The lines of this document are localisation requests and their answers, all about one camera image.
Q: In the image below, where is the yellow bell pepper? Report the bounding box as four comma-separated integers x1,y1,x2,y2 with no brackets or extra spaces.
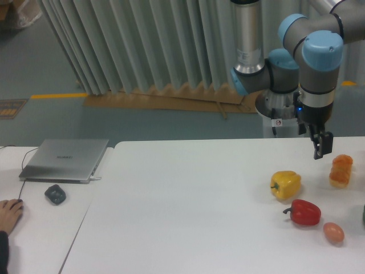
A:
270,171,301,200

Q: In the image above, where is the grey pleated curtain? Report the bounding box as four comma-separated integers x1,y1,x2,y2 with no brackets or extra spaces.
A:
36,0,365,96

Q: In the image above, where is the black computer mouse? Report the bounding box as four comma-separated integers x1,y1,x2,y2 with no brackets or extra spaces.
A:
15,199,23,212

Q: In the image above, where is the black mouse cable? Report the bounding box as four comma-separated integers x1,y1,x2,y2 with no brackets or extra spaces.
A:
0,144,40,201

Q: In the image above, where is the black small controller device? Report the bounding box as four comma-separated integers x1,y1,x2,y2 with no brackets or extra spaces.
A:
44,184,67,206

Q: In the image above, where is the person's hand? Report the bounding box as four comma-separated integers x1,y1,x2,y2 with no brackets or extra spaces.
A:
0,199,23,235

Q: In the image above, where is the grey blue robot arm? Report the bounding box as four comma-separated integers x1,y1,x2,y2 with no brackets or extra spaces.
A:
230,1,364,159

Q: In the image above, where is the white usb plug cable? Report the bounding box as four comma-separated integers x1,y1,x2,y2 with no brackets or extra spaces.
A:
90,147,114,182

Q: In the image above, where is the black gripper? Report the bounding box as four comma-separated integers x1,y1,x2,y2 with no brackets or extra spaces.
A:
293,90,334,159

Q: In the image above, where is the silver closed laptop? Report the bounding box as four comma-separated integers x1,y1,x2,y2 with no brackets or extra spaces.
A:
19,139,109,183

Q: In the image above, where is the brown egg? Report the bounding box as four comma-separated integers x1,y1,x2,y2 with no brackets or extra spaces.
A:
323,222,344,243

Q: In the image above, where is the red bell pepper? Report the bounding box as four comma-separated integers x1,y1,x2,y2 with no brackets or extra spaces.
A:
283,199,322,226

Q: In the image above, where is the orange bread loaf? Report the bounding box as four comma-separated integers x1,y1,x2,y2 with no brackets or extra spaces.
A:
329,154,353,188

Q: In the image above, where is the dark sleeve forearm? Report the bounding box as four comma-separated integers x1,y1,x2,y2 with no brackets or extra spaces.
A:
0,231,9,274

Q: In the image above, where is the brown cardboard sheet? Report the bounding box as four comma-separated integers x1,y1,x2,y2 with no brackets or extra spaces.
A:
83,83,260,116

